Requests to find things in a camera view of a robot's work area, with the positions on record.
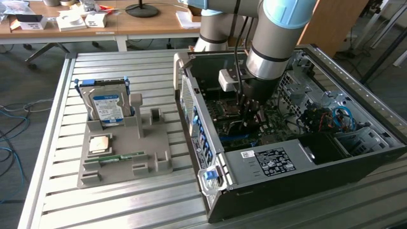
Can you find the blue case latch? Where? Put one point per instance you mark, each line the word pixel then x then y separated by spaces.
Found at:
pixel 210 175

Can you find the grey power supply unit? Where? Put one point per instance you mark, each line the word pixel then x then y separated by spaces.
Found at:
pixel 245 167

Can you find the silver CPU chip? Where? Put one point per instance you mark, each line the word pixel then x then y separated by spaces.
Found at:
pixel 99 144

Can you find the black round lamp base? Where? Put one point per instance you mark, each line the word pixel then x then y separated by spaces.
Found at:
pixel 142 10

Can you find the silver metal disk bay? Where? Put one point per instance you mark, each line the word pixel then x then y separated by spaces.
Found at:
pixel 366 140

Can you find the white box with tape roll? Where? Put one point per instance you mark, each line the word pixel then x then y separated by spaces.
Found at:
pixel 71 21

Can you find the clear plastic bag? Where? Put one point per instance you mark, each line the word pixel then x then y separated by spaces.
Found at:
pixel 17 7

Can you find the green motherboard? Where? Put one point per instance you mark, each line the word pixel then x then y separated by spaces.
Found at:
pixel 284 128

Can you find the green graphics card black fan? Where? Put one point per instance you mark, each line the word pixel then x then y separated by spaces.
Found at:
pixel 235 127

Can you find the grey cup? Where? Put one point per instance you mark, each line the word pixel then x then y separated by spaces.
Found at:
pixel 51 2

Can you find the white box with black insert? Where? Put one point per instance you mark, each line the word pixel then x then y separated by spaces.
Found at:
pixel 31 23

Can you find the brown cardboard box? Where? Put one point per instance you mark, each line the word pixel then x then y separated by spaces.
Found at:
pixel 193 12

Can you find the grey wheeled table foot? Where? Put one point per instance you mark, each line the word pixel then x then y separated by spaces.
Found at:
pixel 39 51

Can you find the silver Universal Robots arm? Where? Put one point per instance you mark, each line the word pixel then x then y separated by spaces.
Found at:
pixel 274 35

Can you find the hard disk in blue carrier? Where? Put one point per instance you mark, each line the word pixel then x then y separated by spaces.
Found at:
pixel 106 107

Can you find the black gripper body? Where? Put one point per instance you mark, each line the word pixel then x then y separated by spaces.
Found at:
pixel 261 89

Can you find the blue expansion slot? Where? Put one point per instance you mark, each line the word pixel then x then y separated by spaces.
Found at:
pixel 234 138

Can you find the wooden desk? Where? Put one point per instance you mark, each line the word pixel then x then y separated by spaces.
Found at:
pixel 42 33

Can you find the white paper stack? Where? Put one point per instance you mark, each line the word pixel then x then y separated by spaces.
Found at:
pixel 187 21

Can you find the CPU socket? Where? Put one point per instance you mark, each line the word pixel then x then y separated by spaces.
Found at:
pixel 229 107

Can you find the black open PC case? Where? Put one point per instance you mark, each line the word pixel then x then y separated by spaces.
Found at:
pixel 286 190

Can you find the small white box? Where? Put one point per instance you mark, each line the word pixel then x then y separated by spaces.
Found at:
pixel 95 21

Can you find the wooden cabinet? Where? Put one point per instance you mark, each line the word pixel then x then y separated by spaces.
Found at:
pixel 334 33

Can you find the white camera box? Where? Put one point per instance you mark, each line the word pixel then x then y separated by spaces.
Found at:
pixel 227 81

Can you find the green RAM stick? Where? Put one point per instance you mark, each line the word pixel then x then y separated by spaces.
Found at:
pixel 118 157

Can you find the grey plastic parts rack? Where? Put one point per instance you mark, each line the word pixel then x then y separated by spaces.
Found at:
pixel 127 143

